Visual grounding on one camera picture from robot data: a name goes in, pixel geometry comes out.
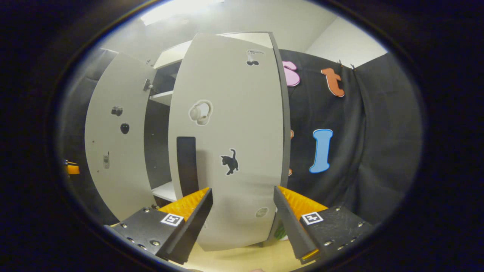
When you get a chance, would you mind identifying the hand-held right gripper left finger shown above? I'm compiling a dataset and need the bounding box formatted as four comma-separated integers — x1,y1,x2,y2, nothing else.
104,187,213,265

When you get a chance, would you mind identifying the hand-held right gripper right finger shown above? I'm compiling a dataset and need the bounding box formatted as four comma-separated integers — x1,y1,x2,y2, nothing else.
273,185,373,265

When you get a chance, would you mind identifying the white and grey cabinet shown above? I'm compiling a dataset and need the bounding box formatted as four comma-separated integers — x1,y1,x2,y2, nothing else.
144,31,292,246

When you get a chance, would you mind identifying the cat sticker white cabinet door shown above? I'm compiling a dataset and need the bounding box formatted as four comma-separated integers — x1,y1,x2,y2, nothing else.
168,32,285,252

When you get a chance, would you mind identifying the white cabinet shelf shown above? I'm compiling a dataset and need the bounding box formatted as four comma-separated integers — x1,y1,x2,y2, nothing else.
149,90,174,107
152,181,178,203

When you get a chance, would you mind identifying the white cabinet drawer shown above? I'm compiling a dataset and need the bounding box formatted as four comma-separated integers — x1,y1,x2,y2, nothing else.
153,32,273,69

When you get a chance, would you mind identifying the black backdrop cloth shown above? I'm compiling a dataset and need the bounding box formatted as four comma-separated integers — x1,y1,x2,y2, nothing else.
57,47,424,227

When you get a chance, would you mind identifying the black door handle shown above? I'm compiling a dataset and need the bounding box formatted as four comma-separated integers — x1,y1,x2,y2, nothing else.
177,136,199,197

